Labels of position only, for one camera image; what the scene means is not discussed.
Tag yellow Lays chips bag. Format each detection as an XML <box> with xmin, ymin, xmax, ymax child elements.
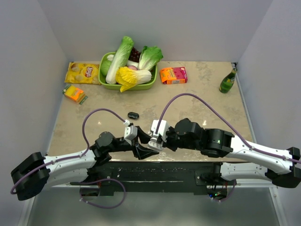
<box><xmin>64</xmin><ymin>62</ymin><xmax>100</xmax><ymax>85</ymax></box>

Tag green glass bottle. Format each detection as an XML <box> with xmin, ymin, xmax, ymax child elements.
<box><xmin>219</xmin><ymin>68</ymin><xmax>237</xmax><ymax>93</ymax></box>

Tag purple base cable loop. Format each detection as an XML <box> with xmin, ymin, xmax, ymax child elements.
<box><xmin>79</xmin><ymin>178</ymin><xmax>127</xmax><ymax>210</ymax></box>

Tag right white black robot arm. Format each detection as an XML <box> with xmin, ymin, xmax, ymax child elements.
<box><xmin>158</xmin><ymin>118</ymin><xmax>301</xmax><ymax>188</ymax></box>

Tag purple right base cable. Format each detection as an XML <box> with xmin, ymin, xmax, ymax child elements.
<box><xmin>210</xmin><ymin>180</ymin><xmax>237</xmax><ymax>203</ymax></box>

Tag green napa cabbage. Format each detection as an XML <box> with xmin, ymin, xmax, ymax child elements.
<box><xmin>106</xmin><ymin>36</ymin><xmax>134</xmax><ymax>84</ymax></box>

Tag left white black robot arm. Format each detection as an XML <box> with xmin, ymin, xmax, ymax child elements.
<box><xmin>10</xmin><ymin>125</ymin><xmax>163</xmax><ymax>201</ymax></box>

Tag orange pink snack box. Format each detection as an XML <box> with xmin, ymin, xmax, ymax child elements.
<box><xmin>159</xmin><ymin>67</ymin><xmax>188</xmax><ymax>85</ymax></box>

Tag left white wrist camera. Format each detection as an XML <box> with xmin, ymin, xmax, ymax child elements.
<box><xmin>123</xmin><ymin>120</ymin><xmax>138</xmax><ymax>141</ymax></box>

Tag pink onion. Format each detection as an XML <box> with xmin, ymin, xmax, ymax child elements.
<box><xmin>128</xmin><ymin>65</ymin><xmax>138</xmax><ymax>71</ymax></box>

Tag yellow napa cabbage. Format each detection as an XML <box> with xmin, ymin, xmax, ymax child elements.
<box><xmin>116</xmin><ymin>67</ymin><xmax>152</xmax><ymax>92</ymax></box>

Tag orange yellow sponge pack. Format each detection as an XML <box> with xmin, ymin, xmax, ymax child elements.
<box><xmin>62</xmin><ymin>84</ymin><xmax>88</xmax><ymax>105</ymax></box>

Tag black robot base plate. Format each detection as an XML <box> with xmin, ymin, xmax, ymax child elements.
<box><xmin>84</xmin><ymin>161</ymin><xmax>226</xmax><ymax>195</ymax></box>

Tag green plastic basin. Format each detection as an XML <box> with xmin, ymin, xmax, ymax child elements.
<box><xmin>98</xmin><ymin>54</ymin><xmax>157</xmax><ymax>92</ymax></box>

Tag white radish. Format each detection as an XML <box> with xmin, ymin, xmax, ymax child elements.
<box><xmin>107</xmin><ymin>54</ymin><xmax>138</xmax><ymax>68</ymax></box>

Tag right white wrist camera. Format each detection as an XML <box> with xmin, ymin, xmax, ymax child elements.
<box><xmin>150</xmin><ymin>120</ymin><xmax>169</xmax><ymax>142</ymax></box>

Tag green leaf lettuce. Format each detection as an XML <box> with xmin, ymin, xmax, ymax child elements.
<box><xmin>138</xmin><ymin>46</ymin><xmax>163</xmax><ymax>71</ymax></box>

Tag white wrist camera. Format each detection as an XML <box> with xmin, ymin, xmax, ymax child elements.
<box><xmin>150</xmin><ymin>120</ymin><xmax>169</xmax><ymax>142</ymax></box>
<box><xmin>123</xmin><ymin>120</ymin><xmax>138</xmax><ymax>141</ymax></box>

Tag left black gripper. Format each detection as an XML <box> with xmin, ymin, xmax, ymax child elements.
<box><xmin>107</xmin><ymin>126</ymin><xmax>158</xmax><ymax>159</ymax></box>

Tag dark red grapes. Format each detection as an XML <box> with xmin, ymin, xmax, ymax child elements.
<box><xmin>128</xmin><ymin>47</ymin><xmax>141</xmax><ymax>63</ymax></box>

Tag round green cabbage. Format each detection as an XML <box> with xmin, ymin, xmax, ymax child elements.
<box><xmin>100</xmin><ymin>60</ymin><xmax>111</xmax><ymax>76</ymax></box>

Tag black earbud charging case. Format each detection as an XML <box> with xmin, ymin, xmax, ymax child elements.
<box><xmin>127</xmin><ymin>112</ymin><xmax>139</xmax><ymax>120</ymax></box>

